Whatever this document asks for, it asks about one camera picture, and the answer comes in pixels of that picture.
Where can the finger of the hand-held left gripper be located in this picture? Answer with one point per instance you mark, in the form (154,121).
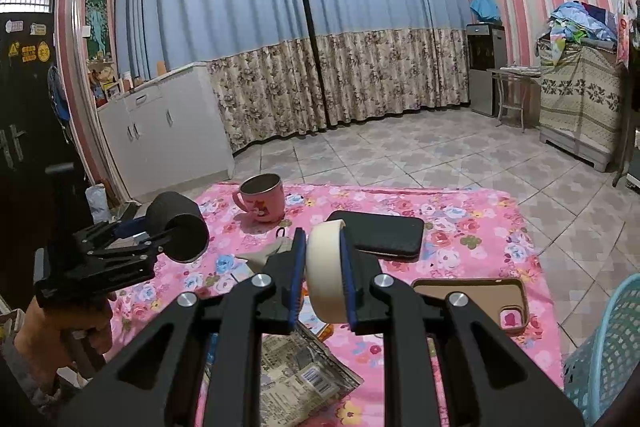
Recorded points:
(129,227)
(152,244)

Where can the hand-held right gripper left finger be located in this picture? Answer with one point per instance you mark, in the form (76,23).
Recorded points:
(298,264)

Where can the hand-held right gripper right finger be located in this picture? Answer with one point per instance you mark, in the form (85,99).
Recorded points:
(350,279)

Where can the white tape roll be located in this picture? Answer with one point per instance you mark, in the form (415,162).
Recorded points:
(322,272)

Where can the black tape roll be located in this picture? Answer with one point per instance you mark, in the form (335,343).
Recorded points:
(172,219)

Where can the light blue plastic basket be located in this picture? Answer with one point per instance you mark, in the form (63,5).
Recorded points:
(607,357)

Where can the person's left hand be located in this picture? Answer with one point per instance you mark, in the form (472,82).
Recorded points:
(45,332)

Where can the small black loop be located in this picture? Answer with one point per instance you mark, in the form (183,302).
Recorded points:
(282,233)

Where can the beige paper scrap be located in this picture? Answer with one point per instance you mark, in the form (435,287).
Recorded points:
(260,257)

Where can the white plastic bag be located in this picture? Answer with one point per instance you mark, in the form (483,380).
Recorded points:
(96,204)

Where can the black phone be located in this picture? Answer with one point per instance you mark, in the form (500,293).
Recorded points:
(385,234)

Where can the pink metal cup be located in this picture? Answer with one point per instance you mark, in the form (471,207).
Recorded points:
(262,202)

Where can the printed paper wrapper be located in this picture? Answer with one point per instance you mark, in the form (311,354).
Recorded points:
(300,367)

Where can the white cabinet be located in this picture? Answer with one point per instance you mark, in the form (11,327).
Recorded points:
(170,127)

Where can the brown phone case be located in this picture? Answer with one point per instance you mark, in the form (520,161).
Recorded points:
(475,302)

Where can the pink floral tablecloth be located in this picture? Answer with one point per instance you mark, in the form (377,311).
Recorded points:
(475,217)

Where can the blue hanging bag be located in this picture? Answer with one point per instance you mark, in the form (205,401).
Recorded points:
(59,99)

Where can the black door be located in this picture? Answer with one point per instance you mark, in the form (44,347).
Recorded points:
(25,117)

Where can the toy figurine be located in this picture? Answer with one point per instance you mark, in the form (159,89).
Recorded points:
(102,71)

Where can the blue floral curtain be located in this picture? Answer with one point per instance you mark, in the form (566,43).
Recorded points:
(380,17)
(225,32)

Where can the grey water dispenser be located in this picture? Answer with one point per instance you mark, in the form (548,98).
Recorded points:
(482,72)

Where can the small side table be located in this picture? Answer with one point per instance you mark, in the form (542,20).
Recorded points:
(512,77)

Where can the cloth covered cabinet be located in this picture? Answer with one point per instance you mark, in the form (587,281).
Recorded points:
(580,102)

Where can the blue cloth cover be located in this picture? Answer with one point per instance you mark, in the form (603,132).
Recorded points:
(485,9)

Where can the metal clothes rack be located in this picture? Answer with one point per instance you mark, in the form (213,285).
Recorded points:
(627,122)

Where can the pile of folded bedding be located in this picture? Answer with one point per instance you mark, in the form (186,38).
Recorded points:
(575,24)

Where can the small photo frame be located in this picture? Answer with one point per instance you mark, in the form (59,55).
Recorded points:
(113,90)

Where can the green wall poster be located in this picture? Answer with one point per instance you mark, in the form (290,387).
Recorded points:
(96,24)

